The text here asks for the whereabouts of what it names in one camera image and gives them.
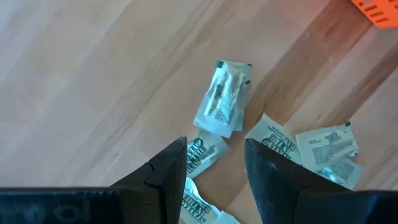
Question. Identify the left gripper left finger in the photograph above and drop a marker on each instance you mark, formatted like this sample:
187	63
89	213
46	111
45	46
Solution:
161	193

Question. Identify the orange plastic mesh basket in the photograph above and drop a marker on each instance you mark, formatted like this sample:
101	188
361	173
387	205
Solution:
379	12

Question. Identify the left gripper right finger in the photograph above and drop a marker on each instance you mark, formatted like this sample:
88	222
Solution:
280	189

